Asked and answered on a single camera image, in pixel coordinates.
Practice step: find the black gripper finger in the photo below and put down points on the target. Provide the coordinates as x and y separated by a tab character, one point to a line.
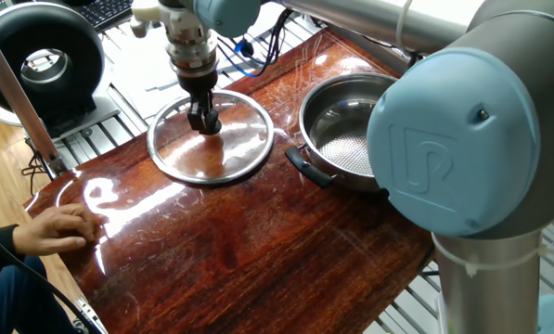
197	116
213	118

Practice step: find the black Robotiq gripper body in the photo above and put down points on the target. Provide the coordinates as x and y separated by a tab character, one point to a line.
197	83

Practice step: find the glass lid with black knob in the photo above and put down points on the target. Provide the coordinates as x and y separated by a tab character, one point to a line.
239	153

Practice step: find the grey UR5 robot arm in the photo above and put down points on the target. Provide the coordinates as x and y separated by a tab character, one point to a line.
453	148

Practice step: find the stainless steel pot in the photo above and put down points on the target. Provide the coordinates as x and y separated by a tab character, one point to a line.
341	134

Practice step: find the person's left hand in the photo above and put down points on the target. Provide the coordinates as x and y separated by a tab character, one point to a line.
54	229

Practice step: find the black keyboard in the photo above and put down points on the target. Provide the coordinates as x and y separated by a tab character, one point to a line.
105	11

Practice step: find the wood pattern table mat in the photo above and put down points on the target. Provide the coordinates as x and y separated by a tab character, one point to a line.
235	255

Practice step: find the person's leg blue trousers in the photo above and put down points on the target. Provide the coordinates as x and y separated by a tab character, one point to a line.
12	306

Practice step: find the slanted aluminium post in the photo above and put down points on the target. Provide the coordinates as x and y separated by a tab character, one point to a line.
16	97

